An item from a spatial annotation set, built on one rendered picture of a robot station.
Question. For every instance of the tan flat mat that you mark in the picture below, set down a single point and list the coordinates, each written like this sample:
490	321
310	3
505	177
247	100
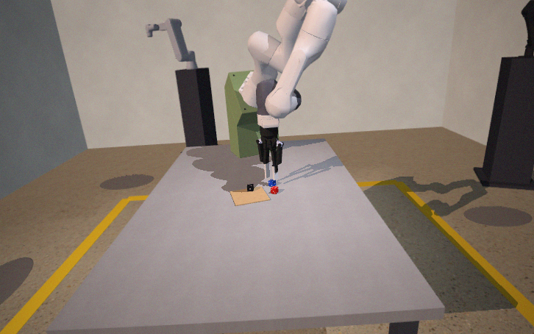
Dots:
244	197

